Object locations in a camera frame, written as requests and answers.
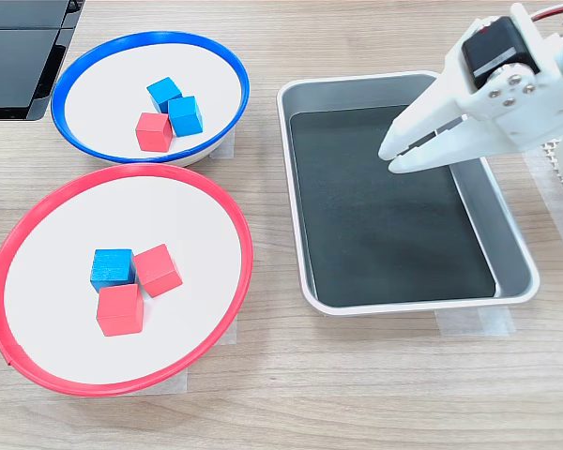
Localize red cube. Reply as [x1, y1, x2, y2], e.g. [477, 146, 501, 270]
[134, 111, 175, 154]
[96, 282, 145, 338]
[131, 243, 184, 299]

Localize blue cube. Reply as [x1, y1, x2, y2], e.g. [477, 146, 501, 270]
[145, 76, 184, 114]
[89, 247, 138, 294]
[167, 95, 205, 139]

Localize wide translucent tape sheet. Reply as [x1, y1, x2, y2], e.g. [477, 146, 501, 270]
[520, 140, 563, 273]

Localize steel tray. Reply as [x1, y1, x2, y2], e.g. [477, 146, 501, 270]
[276, 70, 541, 318]

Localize black tray mat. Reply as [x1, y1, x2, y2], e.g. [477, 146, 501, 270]
[289, 104, 497, 308]

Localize blue-rimmed white plate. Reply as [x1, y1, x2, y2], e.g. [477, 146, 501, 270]
[50, 30, 251, 168]

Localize red-rimmed white plate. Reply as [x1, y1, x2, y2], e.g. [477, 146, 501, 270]
[0, 162, 254, 398]

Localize black glossy panel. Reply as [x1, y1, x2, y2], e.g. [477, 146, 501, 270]
[0, 0, 86, 32]
[0, 27, 75, 122]

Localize red white black arm cable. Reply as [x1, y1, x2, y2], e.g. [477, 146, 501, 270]
[527, 2, 563, 23]

